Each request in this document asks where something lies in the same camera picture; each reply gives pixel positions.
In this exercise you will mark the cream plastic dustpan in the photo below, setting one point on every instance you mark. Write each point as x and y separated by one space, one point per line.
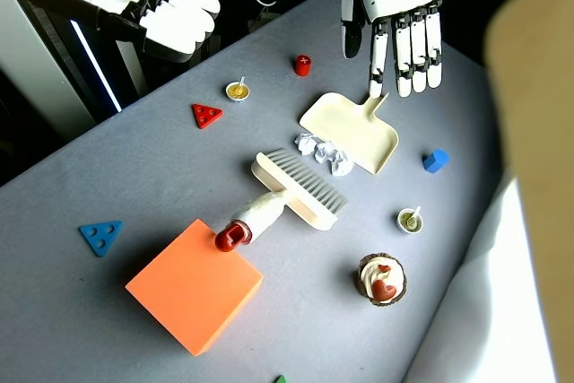
345 127

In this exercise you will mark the cream hand broom grey bristles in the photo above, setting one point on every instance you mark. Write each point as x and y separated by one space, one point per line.
291 185

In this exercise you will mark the toy bowl with yellow food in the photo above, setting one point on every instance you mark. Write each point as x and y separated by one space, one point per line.
237 91

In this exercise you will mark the red triangle block with holes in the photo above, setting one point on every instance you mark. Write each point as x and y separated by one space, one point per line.
205 119

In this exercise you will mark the red cylinder with white cross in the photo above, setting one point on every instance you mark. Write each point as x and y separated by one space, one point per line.
302 65

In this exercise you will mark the grey table cloth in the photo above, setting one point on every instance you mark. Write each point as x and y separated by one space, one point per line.
134 167

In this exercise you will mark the blurred tan board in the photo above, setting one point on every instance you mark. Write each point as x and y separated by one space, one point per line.
538 87

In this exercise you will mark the crumpled white paper ball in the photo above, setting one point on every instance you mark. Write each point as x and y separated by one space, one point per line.
325 152
307 144
342 165

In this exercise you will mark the blue prism block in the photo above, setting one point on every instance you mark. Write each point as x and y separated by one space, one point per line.
435 162

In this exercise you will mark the blue triangle block with holes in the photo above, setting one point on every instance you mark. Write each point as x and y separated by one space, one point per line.
102 232

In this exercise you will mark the toy bowl with green food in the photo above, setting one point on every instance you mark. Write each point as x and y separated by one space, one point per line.
409 221

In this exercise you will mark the large orange block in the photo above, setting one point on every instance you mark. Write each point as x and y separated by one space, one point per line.
193 284

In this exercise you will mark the toy cupcake with red hearts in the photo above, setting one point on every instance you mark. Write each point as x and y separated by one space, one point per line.
381 282

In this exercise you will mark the white sheet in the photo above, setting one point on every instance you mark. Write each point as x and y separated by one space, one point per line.
493 302

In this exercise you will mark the small green block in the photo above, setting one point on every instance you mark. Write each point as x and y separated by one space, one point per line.
280 380

